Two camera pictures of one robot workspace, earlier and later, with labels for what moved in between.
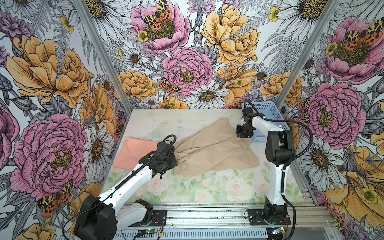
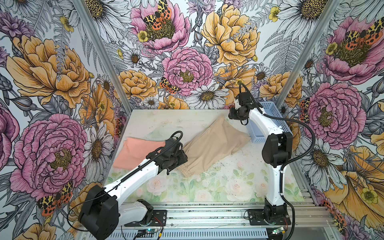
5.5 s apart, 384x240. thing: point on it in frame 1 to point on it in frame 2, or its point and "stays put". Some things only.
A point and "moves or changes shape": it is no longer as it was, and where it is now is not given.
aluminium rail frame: [202, 214] stays put
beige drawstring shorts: [215, 147] moves or changes shape
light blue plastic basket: [268, 109] stays put
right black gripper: [240, 134] to [231, 115]
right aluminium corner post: [326, 15] stays put
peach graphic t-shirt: [133, 150] stays put
